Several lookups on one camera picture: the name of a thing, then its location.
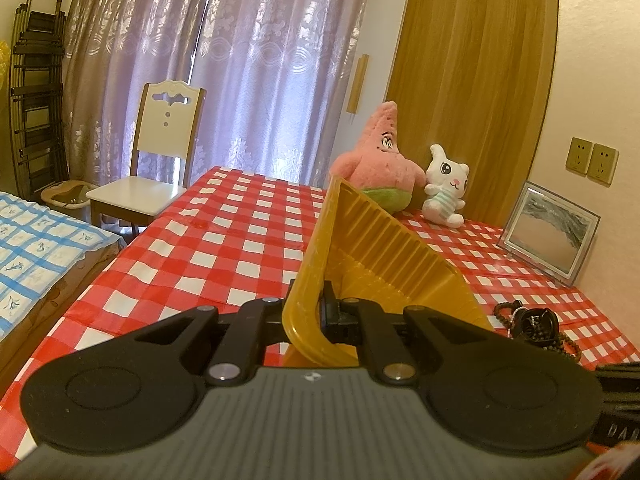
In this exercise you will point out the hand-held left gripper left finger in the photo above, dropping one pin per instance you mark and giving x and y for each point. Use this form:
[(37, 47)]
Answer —
[(272, 316)]

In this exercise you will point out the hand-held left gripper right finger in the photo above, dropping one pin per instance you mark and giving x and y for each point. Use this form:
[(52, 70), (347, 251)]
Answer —
[(330, 310)]

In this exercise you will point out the yellow ribbed plastic tray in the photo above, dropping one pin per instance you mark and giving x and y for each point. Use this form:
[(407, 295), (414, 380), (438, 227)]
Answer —
[(370, 255)]

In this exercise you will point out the red white checked tablecloth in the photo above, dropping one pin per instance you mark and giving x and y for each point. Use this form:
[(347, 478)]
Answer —
[(220, 240)]

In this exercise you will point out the pink starfish plush toy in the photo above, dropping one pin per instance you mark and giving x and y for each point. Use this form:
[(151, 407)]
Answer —
[(380, 165)]

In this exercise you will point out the white bunny plush toy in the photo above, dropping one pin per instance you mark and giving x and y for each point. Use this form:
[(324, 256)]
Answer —
[(447, 185)]

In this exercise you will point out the clear framed sand picture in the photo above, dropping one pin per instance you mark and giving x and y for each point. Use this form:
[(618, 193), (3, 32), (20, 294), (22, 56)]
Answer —
[(547, 232)]

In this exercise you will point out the white wooden chair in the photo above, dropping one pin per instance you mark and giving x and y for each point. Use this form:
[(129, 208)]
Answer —
[(165, 125)]

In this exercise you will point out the beige plastic basket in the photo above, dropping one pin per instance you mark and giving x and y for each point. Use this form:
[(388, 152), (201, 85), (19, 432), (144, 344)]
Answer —
[(65, 195)]

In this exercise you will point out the blue checked bed sheet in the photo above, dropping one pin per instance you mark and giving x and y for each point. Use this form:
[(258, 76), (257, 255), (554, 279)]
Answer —
[(35, 250)]

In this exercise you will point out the purple sheer patterned curtain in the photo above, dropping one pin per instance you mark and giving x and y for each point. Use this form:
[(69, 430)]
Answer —
[(225, 60)]

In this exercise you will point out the wooden door panel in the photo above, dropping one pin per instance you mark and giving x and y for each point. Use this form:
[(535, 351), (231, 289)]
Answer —
[(470, 85)]

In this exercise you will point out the folded dark metal rack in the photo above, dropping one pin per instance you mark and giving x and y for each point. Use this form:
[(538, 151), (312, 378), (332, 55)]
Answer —
[(37, 85)]

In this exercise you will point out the gold wall socket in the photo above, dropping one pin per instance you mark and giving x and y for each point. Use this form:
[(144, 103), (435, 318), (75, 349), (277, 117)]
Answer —
[(579, 155), (602, 164)]

